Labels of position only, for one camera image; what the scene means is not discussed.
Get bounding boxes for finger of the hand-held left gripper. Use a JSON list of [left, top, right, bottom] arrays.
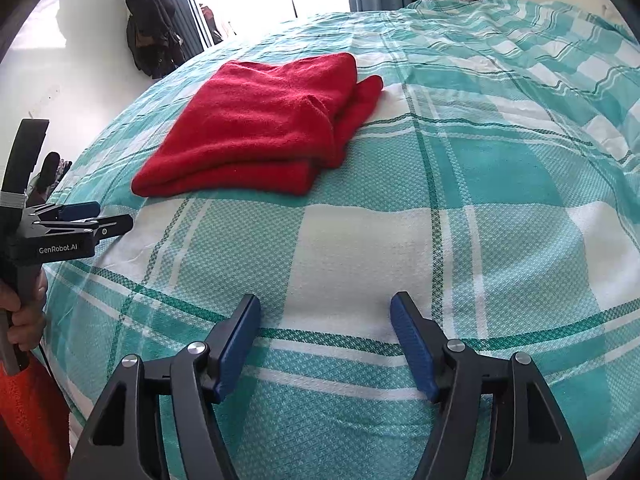
[[30, 201, 102, 223], [30, 213, 135, 242]]

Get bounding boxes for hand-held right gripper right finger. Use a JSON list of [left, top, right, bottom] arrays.
[[390, 291, 587, 480]]

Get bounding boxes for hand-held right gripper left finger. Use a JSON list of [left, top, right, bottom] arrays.
[[65, 294, 262, 480]]

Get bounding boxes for red sweater with white print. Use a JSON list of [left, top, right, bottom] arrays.
[[131, 52, 385, 198]]

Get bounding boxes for dark clothes heap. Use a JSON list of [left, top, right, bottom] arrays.
[[27, 152, 74, 202]]

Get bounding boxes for hanging dark clothes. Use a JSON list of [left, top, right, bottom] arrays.
[[122, 0, 184, 80]]

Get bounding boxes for person's left hand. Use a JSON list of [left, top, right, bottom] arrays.
[[0, 270, 49, 352]]

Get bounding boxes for teal plaid bed cover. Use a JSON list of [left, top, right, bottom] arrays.
[[37, 0, 640, 480]]

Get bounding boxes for person's orange garment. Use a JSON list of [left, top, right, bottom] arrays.
[[0, 350, 71, 480]]

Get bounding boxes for reddish items by doorway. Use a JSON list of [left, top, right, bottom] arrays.
[[199, 4, 237, 45]]

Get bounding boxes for black cable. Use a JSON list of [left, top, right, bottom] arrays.
[[39, 342, 70, 418]]

